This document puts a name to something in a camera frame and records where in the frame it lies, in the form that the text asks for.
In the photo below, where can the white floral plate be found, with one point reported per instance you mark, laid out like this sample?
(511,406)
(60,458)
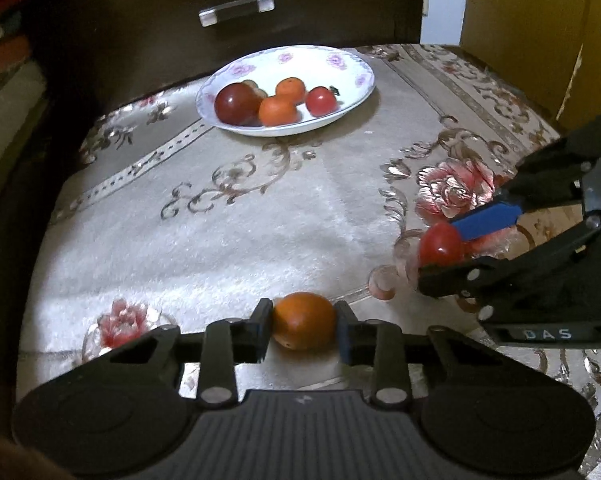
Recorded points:
(330,67)

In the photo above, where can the dark wooden nightstand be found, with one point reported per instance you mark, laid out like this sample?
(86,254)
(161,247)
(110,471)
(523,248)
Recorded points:
(130,35)

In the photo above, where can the grey mattress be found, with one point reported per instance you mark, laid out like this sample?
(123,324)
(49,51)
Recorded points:
(5,120)

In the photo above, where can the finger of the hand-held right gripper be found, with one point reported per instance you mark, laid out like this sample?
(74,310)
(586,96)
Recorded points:
(480,276)
(488,220)

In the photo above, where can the red cherry tomato with stem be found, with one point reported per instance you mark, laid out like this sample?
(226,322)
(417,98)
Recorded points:
(321,100)

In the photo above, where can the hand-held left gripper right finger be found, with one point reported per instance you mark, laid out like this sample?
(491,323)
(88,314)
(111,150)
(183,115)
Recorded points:
(344,338)

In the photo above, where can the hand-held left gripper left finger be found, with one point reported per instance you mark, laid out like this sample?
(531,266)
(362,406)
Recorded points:
(261,330)

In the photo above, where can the large orange mandarin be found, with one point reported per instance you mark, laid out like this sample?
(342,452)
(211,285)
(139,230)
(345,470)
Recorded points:
(304,321)

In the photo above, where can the large dark red tomato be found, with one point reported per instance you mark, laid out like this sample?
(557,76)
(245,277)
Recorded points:
(237,104)

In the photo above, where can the small orange mandarin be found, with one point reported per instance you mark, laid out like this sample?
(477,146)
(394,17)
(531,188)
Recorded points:
(290,89)
(279,111)

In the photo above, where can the dark wooden bed frame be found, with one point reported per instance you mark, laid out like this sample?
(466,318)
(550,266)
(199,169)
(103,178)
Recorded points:
(10,250)

